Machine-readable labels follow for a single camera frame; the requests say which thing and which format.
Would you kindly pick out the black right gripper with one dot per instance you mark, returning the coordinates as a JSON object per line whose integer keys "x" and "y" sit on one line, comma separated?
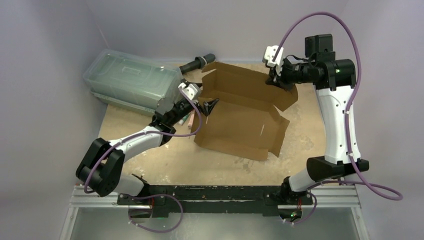
{"x": 278, "y": 76}

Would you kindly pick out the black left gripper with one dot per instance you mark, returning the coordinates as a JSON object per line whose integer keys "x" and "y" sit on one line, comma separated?
{"x": 207, "y": 106}

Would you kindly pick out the brown cardboard box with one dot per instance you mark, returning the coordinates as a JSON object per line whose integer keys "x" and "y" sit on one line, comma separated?
{"x": 246, "y": 122}

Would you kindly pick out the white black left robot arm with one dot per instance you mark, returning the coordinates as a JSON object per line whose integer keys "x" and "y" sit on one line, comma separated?
{"x": 101, "y": 167}

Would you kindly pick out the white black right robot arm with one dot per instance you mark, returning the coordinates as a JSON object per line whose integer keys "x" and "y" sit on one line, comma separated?
{"x": 321, "y": 48}

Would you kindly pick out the clear plastic storage box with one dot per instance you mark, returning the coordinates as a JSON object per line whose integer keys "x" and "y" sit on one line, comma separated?
{"x": 132, "y": 82}

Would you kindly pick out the pale pink correction tape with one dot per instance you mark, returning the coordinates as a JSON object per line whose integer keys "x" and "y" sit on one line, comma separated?
{"x": 191, "y": 120}

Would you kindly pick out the green white glue stick near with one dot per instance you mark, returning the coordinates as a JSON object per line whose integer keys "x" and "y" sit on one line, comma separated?
{"x": 183, "y": 120}

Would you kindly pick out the dark grey corrugated pipe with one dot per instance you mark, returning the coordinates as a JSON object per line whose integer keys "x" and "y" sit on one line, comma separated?
{"x": 199, "y": 62}

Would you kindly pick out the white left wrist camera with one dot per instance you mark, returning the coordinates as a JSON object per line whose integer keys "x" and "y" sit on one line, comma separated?
{"x": 191, "y": 92}

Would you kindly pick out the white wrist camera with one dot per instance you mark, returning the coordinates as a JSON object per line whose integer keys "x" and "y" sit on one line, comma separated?
{"x": 272, "y": 57}
{"x": 191, "y": 92}

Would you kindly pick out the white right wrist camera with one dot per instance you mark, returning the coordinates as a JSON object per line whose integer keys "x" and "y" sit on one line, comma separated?
{"x": 272, "y": 57}

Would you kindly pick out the aluminium frame rail right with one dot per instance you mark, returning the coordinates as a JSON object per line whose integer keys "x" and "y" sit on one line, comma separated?
{"x": 329, "y": 179}

